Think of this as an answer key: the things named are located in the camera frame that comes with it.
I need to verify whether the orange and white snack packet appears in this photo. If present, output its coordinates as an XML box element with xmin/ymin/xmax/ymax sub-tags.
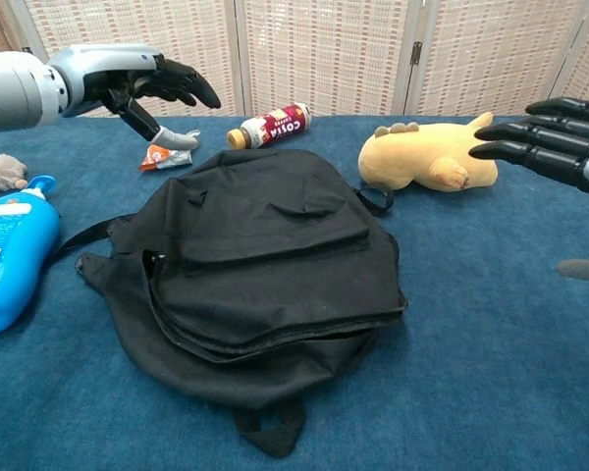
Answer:
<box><xmin>137</xmin><ymin>129</ymin><xmax>201</xmax><ymax>173</ymax></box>

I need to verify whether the blue detergent pump bottle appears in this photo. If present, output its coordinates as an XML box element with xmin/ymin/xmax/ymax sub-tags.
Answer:
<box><xmin>0</xmin><ymin>175</ymin><xmax>62</xmax><ymax>338</ymax></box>

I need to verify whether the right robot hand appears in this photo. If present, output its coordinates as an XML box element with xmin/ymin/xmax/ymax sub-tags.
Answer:
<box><xmin>468</xmin><ymin>96</ymin><xmax>589</xmax><ymax>284</ymax></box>

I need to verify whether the Costa coffee bottle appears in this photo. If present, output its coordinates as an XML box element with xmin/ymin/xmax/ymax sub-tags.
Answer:
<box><xmin>226</xmin><ymin>102</ymin><xmax>311</xmax><ymax>152</ymax></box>

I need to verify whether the woven folding screen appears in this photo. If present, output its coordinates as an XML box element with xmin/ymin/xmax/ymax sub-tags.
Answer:
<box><xmin>0</xmin><ymin>0</ymin><xmax>589</xmax><ymax>119</ymax></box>

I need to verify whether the yellow plush animal toy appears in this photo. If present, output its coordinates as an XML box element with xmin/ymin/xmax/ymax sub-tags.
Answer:
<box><xmin>356</xmin><ymin>111</ymin><xmax>500</xmax><ymax>192</ymax></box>

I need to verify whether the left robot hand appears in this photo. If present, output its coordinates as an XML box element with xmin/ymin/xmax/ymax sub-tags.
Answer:
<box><xmin>48</xmin><ymin>42</ymin><xmax>223</xmax><ymax>149</ymax></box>

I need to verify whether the small grey-brown plush toy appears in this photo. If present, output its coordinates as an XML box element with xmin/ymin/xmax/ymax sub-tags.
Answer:
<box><xmin>0</xmin><ymin>153</ymin><xmax>29</xmax><ymax>196</ymax></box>

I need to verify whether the blue table cover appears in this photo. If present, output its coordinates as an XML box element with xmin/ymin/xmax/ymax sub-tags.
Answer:
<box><xmin>0</xmin><ymin>115</ymin><xmax>589</xmax><ymax>471</ymax></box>

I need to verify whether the black fabric backpack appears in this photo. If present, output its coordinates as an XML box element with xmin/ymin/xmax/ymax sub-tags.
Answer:
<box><xmin>53</xmin><ymin>149</ymin><xmax>408</xmax><ymax>460</ymax></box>

